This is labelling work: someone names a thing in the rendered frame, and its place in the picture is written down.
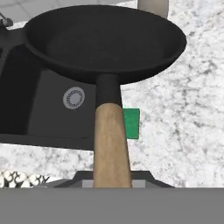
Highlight black pan with wooden handle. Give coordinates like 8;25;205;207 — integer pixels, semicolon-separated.
23;4;188;189

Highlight green sponge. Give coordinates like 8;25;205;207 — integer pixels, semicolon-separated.
122;108;141;140

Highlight dark grey sink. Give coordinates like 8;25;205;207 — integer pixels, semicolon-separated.
0;27;98;151

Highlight beige cylindrical jar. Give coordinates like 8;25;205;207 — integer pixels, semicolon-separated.
137;0;170;19

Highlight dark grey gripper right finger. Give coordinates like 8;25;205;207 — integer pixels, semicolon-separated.
129;171;175;189

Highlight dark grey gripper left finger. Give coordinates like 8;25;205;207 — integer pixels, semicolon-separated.
52;171;95;189

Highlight grey tap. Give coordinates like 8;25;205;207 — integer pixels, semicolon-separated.
0;12;14;28

